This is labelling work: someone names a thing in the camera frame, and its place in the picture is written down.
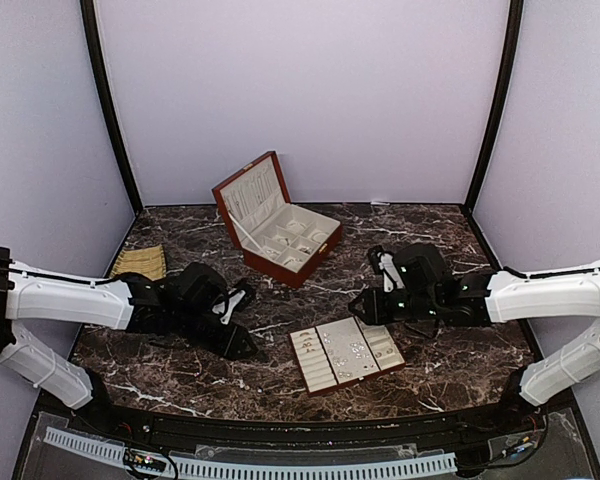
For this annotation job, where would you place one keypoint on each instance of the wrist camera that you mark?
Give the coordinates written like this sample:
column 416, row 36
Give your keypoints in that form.
column 238, row 298
column 382, row 264

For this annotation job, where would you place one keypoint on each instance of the right black frame post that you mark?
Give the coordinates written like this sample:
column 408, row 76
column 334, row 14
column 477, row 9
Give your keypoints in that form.
column 512, row 31

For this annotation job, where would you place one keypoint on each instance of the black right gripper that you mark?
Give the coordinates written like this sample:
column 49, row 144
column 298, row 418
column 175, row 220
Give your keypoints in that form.
column 375, row 311

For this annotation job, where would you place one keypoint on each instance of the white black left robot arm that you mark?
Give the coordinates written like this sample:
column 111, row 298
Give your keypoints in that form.
column 197, row 305

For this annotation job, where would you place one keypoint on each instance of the black front table rail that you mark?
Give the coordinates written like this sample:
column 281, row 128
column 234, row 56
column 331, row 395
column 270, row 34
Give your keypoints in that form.
column 186, row 431

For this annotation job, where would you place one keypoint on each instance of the red wooden jewelry box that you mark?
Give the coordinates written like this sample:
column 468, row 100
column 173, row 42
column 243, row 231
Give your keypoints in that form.
column 277, row 237

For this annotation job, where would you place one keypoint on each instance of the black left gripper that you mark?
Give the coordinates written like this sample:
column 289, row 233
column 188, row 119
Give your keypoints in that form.
column 234, row 342

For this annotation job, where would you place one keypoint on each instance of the black frame post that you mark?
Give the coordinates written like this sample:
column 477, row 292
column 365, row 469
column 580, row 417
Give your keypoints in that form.
column 512, row 31
column 99, row 71

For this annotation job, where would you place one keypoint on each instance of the woven bamboo tray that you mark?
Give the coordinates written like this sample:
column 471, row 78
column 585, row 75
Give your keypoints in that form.
column 149, row 262

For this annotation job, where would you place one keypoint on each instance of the white slotted cable duct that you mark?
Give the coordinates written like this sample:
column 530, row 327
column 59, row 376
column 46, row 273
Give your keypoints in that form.
column 149, row 465

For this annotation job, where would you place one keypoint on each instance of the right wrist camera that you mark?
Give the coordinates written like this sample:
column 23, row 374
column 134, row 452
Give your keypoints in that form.
column 382, row 264

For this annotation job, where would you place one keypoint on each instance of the left black frame post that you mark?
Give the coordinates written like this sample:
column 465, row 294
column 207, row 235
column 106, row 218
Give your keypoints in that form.
column 99, row 71

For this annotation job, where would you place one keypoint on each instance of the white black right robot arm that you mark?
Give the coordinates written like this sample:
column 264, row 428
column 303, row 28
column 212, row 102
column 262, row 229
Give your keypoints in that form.
column 417, row 285

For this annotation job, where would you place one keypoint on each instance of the red jewelry tray insert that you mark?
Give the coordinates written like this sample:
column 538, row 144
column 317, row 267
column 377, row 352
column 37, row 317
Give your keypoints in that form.
column 341, row 353

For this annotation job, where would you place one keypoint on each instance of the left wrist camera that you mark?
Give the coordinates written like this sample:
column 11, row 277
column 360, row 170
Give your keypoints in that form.
column 238, row 298

